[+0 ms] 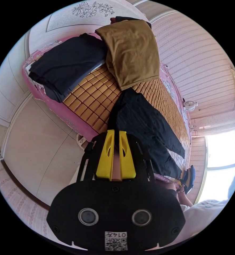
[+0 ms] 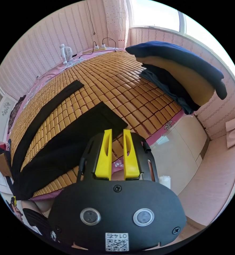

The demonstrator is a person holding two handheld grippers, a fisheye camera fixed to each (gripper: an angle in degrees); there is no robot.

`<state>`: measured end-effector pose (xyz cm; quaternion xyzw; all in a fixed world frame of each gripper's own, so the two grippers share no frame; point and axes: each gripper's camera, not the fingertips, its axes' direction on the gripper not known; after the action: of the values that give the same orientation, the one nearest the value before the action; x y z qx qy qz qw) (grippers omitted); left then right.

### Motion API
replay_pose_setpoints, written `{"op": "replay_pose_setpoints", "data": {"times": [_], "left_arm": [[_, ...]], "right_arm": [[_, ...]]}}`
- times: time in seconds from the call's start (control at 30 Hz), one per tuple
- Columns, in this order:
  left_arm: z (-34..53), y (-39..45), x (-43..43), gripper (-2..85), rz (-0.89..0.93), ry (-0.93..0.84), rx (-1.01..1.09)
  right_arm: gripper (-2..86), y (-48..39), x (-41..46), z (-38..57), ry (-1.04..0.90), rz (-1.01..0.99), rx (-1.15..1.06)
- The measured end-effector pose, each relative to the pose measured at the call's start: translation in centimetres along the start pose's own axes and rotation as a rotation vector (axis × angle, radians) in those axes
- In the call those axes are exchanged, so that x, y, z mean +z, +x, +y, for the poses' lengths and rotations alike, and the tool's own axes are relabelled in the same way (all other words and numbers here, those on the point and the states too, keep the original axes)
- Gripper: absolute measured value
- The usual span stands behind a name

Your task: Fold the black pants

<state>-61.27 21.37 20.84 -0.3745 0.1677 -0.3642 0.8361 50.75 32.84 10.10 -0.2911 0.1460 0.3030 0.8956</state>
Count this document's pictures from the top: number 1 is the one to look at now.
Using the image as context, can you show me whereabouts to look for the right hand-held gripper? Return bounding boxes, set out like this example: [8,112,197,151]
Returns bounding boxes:
[179,165,196,195]

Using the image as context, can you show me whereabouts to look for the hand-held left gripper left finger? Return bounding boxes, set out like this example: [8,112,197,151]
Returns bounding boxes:
[96,129,115,181]

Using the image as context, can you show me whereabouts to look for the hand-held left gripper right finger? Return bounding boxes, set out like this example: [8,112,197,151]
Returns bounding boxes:
[118,130,136,179]

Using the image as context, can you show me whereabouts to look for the black pants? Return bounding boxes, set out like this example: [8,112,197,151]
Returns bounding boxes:
[108,87,186,180]

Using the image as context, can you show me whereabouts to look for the person's right forearm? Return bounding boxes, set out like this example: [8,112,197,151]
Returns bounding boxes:
[178,191,194,208]

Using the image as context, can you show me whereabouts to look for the white slipper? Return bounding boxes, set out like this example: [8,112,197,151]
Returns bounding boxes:
[76,133,90,152]

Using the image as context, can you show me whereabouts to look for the person's body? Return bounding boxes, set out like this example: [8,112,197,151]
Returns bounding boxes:
[156,180,232,247]

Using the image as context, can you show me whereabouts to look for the window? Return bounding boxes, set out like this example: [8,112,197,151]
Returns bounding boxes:
[198,129,235,202]

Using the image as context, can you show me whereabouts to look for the bed with woven mat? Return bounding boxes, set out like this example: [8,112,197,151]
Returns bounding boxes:
[22,35,192,184]

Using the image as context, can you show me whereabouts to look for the dotted pink curtain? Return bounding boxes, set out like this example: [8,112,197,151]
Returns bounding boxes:
[191,108,235,137]

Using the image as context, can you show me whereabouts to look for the small white fan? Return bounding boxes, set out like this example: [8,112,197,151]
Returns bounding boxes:
[183,100,199,112]

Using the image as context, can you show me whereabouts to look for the pile of clothes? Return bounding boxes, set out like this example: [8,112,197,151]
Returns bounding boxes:
[28,16,161,103]

